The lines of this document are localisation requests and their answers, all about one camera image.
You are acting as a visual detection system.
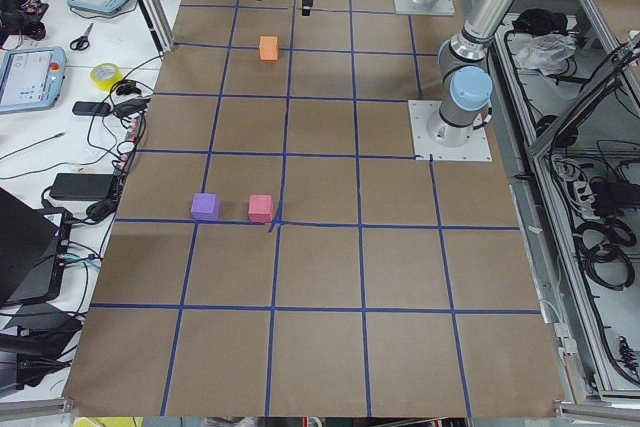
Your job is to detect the black power adapter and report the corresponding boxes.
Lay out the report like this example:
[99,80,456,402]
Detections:
[49,173,114,201]

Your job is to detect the black laptop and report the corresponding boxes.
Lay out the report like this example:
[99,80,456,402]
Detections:
[1,190,71,307]

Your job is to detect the orange foam block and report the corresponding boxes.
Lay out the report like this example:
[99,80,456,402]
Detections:
[259,36,279,61]

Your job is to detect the yellow tape roll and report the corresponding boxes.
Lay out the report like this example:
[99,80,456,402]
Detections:
[90,62,124,92]

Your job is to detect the purple foam block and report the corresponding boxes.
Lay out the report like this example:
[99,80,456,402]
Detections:
[191,192,221,221]

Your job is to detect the scissors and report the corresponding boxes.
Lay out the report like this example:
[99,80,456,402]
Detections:
[69,23,93,52]

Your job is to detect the red foam block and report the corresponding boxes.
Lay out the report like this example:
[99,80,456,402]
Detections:
[248,194,274,223]

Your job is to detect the teach pendant near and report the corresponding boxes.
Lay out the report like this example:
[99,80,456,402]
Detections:
[1,46,67,114]

